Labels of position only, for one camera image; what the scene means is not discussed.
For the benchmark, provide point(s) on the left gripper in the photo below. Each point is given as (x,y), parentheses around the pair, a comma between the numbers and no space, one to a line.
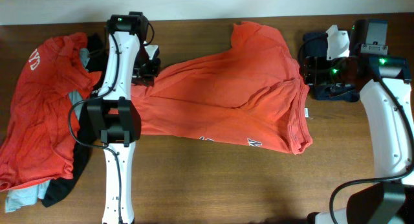
(149,75)

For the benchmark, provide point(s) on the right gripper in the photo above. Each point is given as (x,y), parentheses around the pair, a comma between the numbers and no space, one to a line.
(313,70)

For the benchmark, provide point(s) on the orange soccer t-shirt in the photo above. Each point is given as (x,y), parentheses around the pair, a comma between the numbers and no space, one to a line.
(251,95)

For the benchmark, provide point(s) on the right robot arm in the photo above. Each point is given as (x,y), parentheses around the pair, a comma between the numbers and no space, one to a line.
(384,86)

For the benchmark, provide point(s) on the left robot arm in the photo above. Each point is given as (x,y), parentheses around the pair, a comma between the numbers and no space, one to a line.
(132,60)

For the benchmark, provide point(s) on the folded navy blue garment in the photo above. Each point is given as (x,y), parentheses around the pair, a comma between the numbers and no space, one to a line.
(315,45)

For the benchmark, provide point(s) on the black garment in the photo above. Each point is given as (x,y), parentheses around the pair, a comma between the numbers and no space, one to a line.
(60,188)

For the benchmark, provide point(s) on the red mesh jersey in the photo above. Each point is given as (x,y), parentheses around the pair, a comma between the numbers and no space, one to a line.
(39,141)

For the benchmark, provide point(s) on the light blue garment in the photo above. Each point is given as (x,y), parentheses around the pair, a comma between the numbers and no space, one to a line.
(17,198)

